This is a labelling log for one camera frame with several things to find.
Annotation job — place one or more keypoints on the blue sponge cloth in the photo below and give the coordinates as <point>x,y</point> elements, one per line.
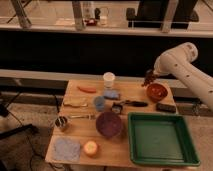
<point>65,149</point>

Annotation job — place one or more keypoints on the white cup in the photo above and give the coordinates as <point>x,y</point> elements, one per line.
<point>109,79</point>

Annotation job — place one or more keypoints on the black rectangular block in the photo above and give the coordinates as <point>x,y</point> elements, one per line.
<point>165,108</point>

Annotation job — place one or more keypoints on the green plastic tray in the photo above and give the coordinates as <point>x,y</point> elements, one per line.
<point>161,140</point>

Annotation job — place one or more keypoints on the black handled brush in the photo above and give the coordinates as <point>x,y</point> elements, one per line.
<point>117,107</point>

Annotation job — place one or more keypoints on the dark grape bunch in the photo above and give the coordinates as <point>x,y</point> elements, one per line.
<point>149,78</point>

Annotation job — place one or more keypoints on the red bowl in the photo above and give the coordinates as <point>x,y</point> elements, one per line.
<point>156,92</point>

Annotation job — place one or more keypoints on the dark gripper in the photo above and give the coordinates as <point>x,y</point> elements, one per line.
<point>154,73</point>

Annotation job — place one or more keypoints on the yellow banana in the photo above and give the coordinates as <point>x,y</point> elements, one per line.
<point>75,104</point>

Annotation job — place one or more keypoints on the metal spoon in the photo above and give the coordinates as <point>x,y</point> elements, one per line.
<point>82,116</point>

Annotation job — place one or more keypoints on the purple bowl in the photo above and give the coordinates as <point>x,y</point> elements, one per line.
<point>109,124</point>

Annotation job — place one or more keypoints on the orange round fruit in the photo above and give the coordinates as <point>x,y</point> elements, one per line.
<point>90,148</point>

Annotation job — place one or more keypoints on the small metal can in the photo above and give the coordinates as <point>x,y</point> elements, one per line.
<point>61,123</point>

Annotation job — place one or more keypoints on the orange carrot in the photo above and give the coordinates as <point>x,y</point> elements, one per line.
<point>87,89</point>

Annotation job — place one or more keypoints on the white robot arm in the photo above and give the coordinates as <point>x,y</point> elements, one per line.
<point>178,62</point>

